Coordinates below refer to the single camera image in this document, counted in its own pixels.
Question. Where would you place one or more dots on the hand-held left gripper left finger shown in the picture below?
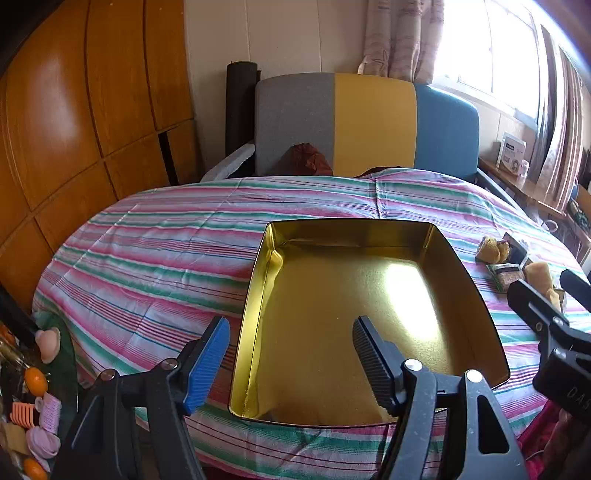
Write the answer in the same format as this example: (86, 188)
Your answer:
(210, 369)

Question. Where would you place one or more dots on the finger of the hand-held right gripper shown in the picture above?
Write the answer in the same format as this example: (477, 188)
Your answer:
(577, 284)
(531, 302)

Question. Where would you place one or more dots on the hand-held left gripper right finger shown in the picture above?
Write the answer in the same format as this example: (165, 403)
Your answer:
(371, 362)

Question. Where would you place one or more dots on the gold metal tin box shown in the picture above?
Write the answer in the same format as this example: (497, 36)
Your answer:
(323, 300)

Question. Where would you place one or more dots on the person's red clothing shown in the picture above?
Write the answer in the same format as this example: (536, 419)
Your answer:
(540, 443)

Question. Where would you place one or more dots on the wooden side table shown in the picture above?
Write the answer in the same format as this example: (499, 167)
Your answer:
(531, 190)

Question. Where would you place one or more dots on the striped pink green tablecloth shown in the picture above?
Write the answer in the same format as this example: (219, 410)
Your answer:
(161, 240)

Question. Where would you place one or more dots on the patterned beige curtain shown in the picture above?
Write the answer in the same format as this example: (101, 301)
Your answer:
(401, 37)
(558, 129)

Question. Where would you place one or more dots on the pink toy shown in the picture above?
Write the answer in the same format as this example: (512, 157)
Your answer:
(48, 344)

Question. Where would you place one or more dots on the lilac roll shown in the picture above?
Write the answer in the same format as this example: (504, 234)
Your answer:
(41, 442)
(51, 410)

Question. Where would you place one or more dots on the small orange fruit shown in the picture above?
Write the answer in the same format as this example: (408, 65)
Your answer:
(36, 381)
(34, 468)

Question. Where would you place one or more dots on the salmon ribbed toy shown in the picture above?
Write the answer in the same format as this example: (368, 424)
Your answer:
(23, 413)

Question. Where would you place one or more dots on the grey yellow blue sofa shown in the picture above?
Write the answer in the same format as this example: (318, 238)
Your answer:
(369, 124)

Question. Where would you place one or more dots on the window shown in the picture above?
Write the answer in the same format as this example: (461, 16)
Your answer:
(489, 50)

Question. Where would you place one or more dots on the wooden wardrobe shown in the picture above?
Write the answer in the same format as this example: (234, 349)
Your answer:
(92, 92)

